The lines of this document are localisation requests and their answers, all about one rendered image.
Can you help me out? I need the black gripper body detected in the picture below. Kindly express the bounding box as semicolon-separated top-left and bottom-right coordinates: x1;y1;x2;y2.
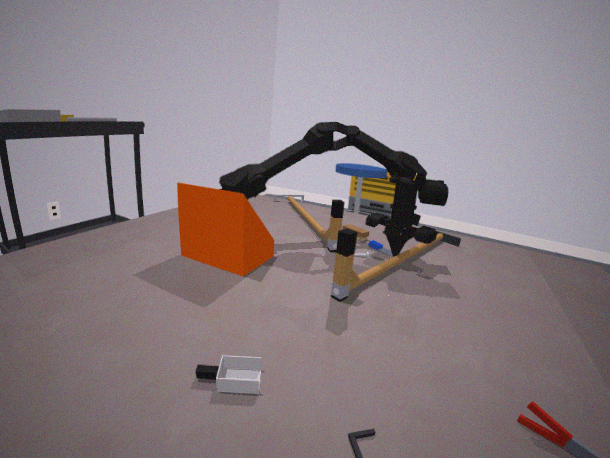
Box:
365;200;437;244

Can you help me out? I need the dark grey l-shaped bar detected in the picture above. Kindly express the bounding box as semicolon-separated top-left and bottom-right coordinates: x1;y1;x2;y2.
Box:
348;429;375;458

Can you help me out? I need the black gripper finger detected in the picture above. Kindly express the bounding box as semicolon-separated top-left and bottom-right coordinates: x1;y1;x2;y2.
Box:
395;234;414;256
383;231;401;257

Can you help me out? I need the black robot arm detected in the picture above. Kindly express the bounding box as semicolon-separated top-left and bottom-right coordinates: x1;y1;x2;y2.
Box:
219;122;449;206

